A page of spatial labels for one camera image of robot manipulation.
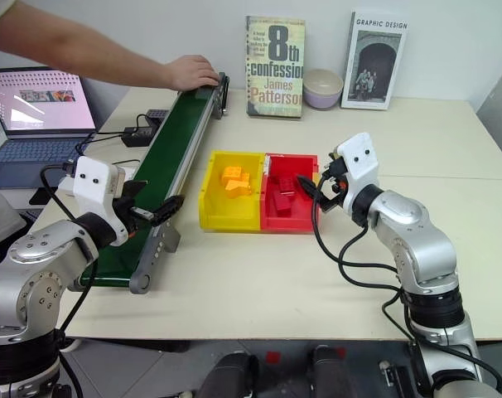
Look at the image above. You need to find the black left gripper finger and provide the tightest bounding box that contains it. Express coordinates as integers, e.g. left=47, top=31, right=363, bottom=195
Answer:
left=151, top=194, right=187, bottom=227
left=124, top=178, right=149, bottom=200

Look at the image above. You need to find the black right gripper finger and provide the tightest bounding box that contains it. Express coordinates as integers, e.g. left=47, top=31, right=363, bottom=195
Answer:
left=318, top=193, right=340, bottom=213
left=296, top=175, right=321, bottom=201

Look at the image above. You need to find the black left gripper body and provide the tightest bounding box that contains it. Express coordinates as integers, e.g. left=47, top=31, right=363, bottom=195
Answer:
left=113, top=193, right=156, bottom=238

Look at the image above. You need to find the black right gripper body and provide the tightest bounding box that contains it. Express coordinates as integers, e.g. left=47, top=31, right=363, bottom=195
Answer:
left=321, top=153, right=349, bottom=201

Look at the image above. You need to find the green conveyor belt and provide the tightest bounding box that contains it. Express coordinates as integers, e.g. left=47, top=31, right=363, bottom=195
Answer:
left=75, top=70, right=231, bottom=296

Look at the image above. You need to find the person's bare hand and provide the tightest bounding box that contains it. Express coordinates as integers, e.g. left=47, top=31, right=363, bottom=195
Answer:
left=167, top=54, right=220, bottom=91

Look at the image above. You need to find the red toy brick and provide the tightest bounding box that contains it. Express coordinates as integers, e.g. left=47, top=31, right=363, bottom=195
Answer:
left=271, top=192, right=294, bottom=217
left=274, top=174, right=298, bottom=194

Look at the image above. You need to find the red plastic bin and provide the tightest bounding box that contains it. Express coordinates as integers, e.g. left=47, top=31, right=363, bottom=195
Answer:
left=258, top=153, right=321, bottom=233

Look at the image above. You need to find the yellow plastic bin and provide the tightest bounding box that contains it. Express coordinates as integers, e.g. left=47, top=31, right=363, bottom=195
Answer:
left=198, top=149, right=267, bottom=231

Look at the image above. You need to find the black power adapter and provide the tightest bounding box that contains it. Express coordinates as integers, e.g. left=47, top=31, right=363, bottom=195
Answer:
left=121, top=124, right=159, bottom=148

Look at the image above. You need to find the yellow toy brick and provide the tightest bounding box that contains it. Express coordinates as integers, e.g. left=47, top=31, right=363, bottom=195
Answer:
left=224, top=180, right=254, bottom=199

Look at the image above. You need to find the orange toy brick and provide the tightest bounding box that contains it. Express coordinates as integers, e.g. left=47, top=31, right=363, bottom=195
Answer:
left=220, top=165, right=252, bottom=186

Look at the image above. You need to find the black ribbed controller box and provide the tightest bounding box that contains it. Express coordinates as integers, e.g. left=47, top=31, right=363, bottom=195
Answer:
left=145, top=109, right=170, bottom=125

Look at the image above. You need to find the lilac and cream bowl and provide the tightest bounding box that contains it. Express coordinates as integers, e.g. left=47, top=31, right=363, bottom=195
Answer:
left=302, top=68, right=344, bottom=111

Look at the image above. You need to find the Graphic Design book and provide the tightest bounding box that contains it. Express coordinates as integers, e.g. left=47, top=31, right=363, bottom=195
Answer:
left=340, top=10, right=409, bottom=111

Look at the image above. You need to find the blue laptop computer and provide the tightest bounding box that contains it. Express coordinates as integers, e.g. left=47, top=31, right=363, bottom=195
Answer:
left=0, top=66, right=99, bottom=190

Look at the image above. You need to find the dark rounded shape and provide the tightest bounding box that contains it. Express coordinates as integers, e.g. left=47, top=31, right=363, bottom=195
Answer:
left=200, top=351, right=260, bottom=398
left=307, top=345, right=351, bottom=398

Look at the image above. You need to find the grey metal panel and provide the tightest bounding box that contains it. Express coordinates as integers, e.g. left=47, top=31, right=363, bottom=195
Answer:
left=476, top=61, right=502, bottom=173

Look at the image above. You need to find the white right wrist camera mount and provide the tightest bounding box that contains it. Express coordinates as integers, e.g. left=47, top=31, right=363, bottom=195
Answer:
left=332, top=132, right=380, bottom=216

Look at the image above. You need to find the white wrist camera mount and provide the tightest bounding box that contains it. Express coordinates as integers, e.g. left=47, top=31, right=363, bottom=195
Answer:
left=56, top=155, right=128, bottom=246
left=332, top=132, right=380, bottom=216

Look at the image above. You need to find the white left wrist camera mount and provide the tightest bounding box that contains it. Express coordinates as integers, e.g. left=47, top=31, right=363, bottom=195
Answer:
left=56, top=155, right=128, bottom=246

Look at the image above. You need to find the black power cable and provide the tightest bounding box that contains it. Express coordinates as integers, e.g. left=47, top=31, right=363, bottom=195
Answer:
left=68, top=112, right=152, bottom=165

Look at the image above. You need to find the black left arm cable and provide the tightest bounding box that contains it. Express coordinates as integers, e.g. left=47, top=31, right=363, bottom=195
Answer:
left=39, top=162, right=99, bottom=398

